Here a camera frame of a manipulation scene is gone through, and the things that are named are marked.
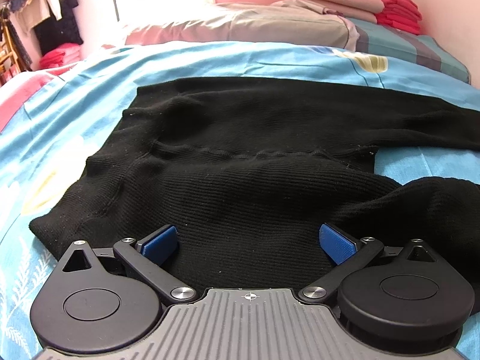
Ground pink red clothes pile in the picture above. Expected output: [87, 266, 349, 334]
[39, 43, 80, 69]

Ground hanging clothes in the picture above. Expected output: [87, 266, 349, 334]
[2, 0, 84, 56]

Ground blue floral bed sheet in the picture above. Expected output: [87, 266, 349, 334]
[1, 42, 479, 359]

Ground striped teal folded quilt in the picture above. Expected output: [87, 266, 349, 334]
[351, 19, 471, 84]

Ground grey pillow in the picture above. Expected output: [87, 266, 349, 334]
[125, 0, 360, 51]

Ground folded red clothes stack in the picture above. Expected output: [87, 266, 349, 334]
[375, 0, 422, 35]

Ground wooden shelf rack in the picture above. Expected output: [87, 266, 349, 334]
[0, 19, 19, 86]

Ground black knit pants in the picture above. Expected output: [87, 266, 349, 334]
[29, 77, 479, 291]

